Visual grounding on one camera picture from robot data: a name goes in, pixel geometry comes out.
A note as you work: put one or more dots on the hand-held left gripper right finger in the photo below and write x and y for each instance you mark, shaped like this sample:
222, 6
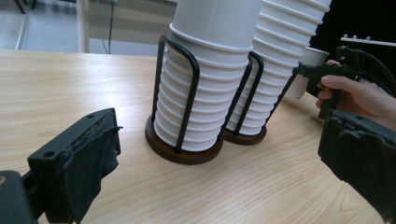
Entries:
361, 155

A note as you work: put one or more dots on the white paper cup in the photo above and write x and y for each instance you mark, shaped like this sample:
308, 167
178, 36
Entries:
314, 56

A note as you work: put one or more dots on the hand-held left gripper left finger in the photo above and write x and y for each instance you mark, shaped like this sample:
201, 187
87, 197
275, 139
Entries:
77, 161

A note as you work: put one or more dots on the short stack of white cups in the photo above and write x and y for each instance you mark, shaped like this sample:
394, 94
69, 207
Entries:
205, 77

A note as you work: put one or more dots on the black curtain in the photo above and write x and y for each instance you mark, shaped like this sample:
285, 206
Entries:
358, 18

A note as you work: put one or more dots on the tall stack of white cups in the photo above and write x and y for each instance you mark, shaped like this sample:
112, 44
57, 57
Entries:
280, 56

